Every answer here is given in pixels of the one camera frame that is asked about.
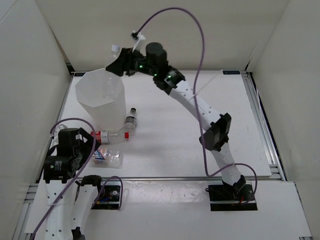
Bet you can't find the black label plastic bottle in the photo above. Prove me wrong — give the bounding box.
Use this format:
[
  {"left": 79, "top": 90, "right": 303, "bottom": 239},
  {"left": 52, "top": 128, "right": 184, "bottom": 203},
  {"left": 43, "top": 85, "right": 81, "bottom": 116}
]
[{"left": 124, "top": 107, "right": 138, "bottom": 134}]

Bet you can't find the clear white cap plastic bottle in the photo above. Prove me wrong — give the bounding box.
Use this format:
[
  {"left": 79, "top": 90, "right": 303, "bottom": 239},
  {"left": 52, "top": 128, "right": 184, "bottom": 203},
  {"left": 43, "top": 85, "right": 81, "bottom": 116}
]
[{"left": 110, "top": 44, "right": 122, "bottom": 62}]

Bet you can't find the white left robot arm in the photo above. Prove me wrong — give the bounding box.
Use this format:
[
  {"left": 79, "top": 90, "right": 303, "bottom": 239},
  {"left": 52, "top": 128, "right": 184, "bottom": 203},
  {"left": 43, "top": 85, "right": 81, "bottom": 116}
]
[{"left": 43, "top": 128, "right": 105, "bottom": 240}]

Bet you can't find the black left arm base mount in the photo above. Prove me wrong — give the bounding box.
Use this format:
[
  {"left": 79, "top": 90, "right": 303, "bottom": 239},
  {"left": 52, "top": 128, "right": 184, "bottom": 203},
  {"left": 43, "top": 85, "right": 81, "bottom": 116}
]
[{"left": 91, "top": 177, "right": 124, "bottom": 210}]

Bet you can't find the red label plastic bottle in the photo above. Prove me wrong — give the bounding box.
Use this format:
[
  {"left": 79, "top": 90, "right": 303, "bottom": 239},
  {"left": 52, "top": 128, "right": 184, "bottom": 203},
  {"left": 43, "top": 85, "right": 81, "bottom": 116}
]
[{"left": 90, "top": 130, "right": 130, "bottom": 144}]

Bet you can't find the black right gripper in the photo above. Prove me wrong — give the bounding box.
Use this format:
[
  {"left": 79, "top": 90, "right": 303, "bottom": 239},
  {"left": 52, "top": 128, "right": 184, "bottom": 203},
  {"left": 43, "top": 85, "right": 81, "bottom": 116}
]
[{"left": 106, "top": 47, "right": 158, "bottom": 77}]

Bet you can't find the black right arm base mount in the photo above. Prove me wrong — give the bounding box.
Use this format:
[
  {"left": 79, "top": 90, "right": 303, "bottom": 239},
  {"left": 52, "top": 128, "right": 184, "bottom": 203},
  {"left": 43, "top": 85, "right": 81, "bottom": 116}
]
[{"left": 205, "top": 183, "right": 258, "bottom": 212}]

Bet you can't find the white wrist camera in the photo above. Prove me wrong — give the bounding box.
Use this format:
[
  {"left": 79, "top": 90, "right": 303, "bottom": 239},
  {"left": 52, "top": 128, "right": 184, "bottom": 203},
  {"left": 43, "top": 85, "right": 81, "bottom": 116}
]
[
  {"left": 50, "top": 123, "right": 68, "bottom": 146},
  {"left": 131, "top": 31, "right": 146, "bottom": 41}
]

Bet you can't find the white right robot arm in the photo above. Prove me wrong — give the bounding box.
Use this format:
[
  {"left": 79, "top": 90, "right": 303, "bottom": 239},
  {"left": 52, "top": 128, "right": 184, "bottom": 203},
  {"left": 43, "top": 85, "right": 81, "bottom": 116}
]
[{"left": 105, "top": 42, "right": 246, "bottom": 200}]

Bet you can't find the aluminium table edge rail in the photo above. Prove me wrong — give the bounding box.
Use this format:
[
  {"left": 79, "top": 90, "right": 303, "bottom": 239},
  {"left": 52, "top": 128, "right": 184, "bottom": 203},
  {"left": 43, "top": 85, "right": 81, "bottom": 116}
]
[{"left": 240, "top": 70, "right": 287, "bottom": 181}]

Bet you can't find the blue orange label plastic bottle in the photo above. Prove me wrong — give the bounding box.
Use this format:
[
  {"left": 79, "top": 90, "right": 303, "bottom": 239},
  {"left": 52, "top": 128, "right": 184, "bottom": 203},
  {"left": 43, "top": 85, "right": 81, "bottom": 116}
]
[{"left": 91, "top": 148, "right": 123, "bottom": 168}]

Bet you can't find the white octagonal plastic bin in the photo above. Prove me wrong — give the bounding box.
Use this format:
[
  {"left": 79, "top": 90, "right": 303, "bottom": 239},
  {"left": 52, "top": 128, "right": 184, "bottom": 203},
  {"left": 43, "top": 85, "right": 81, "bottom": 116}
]
[{"left": 75, "top": 68, "right": 127, "bottom": 131}]

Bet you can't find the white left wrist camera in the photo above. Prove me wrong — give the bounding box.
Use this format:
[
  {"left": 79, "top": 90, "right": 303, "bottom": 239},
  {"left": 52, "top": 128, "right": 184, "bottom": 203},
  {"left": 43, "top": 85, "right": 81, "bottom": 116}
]
[{"left": 50, "top": 123, "right": 68, "bottom": 146}]

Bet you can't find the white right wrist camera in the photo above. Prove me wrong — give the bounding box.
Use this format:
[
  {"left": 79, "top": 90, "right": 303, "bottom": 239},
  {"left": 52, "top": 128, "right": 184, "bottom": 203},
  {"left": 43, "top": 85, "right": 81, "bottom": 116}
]
[{"left": 131, "top": 31, "right": 146, "bottom": 41}]

